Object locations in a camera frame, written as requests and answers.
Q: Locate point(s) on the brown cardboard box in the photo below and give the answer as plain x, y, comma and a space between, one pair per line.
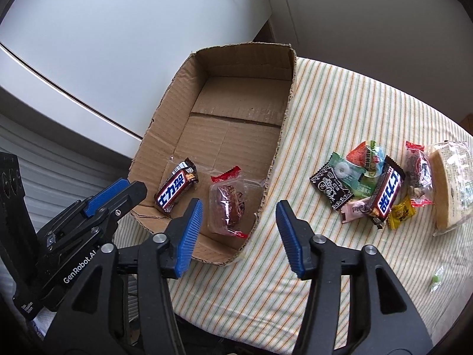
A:
226, 107

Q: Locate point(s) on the red clear dried fruit bag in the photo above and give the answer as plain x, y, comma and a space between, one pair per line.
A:
418, 175

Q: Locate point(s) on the green mint candy packet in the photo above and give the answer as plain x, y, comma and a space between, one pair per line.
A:
347, 172

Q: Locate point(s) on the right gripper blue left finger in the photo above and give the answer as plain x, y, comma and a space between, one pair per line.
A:
93, 316

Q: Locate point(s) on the pink candy packet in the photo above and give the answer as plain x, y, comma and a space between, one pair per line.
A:
353, 210

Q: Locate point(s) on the red blue cartoon packet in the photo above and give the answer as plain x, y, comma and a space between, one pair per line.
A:
369, 155

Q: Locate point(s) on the bread loaf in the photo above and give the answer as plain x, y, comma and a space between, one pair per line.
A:
451, 166

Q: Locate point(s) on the black patterned candy packet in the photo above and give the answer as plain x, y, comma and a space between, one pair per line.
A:
331, 187

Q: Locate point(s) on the yellow candy packet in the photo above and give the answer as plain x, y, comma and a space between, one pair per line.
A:
400, 212

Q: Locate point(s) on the small green candy wrapper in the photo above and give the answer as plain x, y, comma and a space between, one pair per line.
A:
437, 279

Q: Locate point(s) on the snickers bar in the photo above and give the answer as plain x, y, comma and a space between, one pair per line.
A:
385, 193
182, 178

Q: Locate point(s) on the striped tablecloth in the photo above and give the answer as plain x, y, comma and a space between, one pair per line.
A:
257, 299

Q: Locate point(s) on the red clear snack bag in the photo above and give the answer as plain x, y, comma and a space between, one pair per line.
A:
233, 203

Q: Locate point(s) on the white cabinet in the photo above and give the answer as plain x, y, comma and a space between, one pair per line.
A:
99, 68

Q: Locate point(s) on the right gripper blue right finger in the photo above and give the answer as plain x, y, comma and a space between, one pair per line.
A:
382, 317

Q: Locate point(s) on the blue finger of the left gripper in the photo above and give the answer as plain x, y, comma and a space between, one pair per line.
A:
99, 200
107, 216

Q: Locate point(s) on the light green candy packet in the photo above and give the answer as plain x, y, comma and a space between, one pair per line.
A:
365, 187

